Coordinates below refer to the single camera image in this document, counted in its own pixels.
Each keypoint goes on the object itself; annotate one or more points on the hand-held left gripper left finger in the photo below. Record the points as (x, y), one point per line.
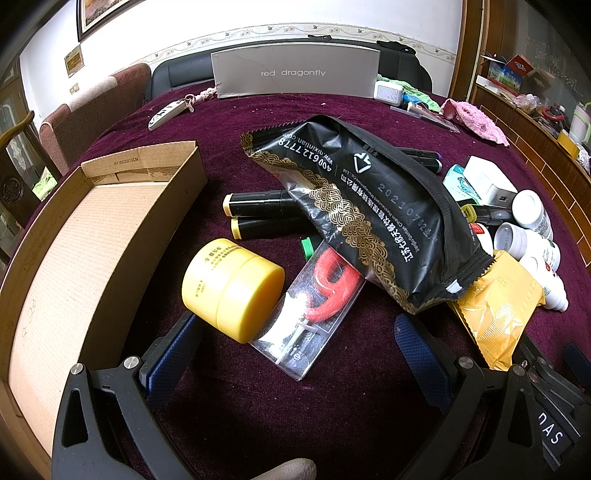
(168, 355)

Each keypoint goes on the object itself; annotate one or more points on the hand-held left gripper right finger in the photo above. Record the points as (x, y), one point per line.
(420, 355)

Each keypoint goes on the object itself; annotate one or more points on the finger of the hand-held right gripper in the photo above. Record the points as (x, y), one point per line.
(531, 351)
(574, 357)

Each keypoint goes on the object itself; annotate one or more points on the gold foil packet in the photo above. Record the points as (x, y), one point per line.
(498, 309)

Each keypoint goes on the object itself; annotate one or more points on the white bottle green label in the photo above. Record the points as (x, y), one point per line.
(551, 288)
(528, 210)

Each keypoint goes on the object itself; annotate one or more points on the yellow round jar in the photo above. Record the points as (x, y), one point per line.
(231, 286)

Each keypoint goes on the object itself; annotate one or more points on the red scissors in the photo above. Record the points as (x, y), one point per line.
(318, 318)

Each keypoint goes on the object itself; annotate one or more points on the white bottle red label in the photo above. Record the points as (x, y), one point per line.
(521, 242)
(484, 237)

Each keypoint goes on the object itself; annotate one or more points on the brown cardboard box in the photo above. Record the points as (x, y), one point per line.
(69, 277)

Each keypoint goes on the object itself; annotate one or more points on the black marker green cap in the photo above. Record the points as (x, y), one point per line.
(308, 248)

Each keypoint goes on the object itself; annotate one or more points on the black gold-patterned snack packet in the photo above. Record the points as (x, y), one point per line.
(369, 203)

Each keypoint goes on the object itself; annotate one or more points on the black marker yellow cap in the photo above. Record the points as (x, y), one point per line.
(268, 227)
(258, 203)

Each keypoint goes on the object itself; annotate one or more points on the teal tissue packet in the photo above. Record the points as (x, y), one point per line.
(457, 182)

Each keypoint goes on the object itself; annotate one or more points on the small white box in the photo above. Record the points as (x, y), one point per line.
(485, 177)

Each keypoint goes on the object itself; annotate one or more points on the plain black marker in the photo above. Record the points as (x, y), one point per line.
(427, 165)

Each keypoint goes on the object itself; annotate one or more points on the black marker purple cap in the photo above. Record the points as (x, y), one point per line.
(422, 153)

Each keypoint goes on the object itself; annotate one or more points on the person's left hand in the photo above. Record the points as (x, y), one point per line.
(286, 470)

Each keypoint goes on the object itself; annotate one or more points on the maroon velvet tablecloth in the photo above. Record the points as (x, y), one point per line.
(277, 415)

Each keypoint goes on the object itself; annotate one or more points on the yellow box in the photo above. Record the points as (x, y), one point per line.
(571, 144)

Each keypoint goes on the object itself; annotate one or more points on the light green cloth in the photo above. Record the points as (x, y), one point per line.
(45, 183)

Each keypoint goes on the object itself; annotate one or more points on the wooden cabinet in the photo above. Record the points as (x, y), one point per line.
(531, 134)

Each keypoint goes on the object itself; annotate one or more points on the clear plastic bag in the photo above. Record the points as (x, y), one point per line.
(429, 121)

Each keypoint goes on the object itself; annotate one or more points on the pink knitted cloth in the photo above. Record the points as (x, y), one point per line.
(475, 117)

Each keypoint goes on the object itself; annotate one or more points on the brown upholstered chair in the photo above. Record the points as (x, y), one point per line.
(92, 115)

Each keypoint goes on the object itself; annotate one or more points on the dark wooden chair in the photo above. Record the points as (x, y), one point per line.
(18, 152)

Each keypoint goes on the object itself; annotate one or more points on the small white device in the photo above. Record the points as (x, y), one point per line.
(388, 92)

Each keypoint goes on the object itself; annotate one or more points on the colourful box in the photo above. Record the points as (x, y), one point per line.
(512, 71)

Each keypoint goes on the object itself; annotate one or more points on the black leather sofa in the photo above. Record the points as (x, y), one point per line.
(184, 69)

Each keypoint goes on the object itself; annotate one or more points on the grey shoe box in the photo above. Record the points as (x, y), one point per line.
(295, 69)

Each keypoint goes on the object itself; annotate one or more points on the small wall plaque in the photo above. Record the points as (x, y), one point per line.
(74, 59)

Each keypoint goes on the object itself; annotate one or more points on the wooden door frame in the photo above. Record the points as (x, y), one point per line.
(471, 46)

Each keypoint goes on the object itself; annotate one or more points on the framed wall picture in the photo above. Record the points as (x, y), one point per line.
(106, 14)

